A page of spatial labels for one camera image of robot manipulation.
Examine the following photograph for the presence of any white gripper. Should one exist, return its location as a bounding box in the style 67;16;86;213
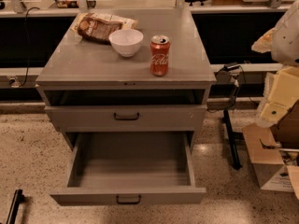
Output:
251;28;299;128

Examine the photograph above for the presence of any red coke can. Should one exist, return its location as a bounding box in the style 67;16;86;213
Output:
150;35;170;77

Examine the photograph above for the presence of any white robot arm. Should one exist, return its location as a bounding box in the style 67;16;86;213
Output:
251;1;299;128

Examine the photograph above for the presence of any closed grey upper drawer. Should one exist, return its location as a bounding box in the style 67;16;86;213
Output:
45;105;206;133

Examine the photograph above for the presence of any open grey lower drawer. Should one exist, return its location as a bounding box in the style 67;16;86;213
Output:
50;132;206;206

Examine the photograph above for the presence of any grey drawer cabinet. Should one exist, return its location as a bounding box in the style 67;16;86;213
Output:
36;8;216;147

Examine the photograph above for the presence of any cardboard box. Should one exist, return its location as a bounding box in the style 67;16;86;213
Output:
242;103;299;199

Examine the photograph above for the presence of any white bowl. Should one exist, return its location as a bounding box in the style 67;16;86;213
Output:
108;29;144;57

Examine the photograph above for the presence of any brown chip bag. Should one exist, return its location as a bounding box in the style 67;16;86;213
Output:
72;13;137;43

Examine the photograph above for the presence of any black bar on floor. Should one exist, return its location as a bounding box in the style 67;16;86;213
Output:
6;189;25;224

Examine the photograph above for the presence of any black stand with cables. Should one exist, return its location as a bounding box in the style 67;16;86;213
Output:
217;63;244;170

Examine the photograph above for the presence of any black cable on left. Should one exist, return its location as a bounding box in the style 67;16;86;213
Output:
8;7;41;88

